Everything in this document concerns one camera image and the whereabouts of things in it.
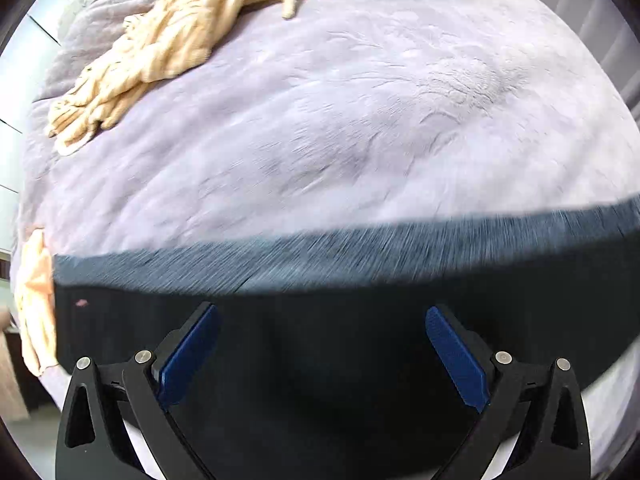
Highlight lavender plush bed blanket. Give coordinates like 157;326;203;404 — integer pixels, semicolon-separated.
16;0;639;261

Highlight black pants patterned cuffs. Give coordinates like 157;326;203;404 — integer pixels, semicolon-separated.
53;198;639;479

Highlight orange cloth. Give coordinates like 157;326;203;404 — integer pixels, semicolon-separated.
14;229;58;377

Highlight cream striped garment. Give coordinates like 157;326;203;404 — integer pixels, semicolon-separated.
48;0;296;156

